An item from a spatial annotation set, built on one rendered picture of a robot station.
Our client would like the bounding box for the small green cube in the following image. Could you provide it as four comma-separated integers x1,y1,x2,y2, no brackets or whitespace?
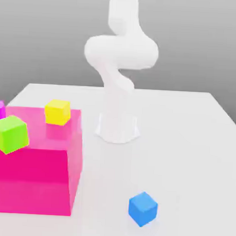
0,114,31,156

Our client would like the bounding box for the large pink box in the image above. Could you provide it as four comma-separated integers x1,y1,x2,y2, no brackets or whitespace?
0,105,86,218

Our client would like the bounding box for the small blue cube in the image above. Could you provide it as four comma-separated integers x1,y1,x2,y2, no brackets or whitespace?
127,190,159,229

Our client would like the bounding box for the small yellow cube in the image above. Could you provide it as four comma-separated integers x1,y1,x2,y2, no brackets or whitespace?
43,99,72,127

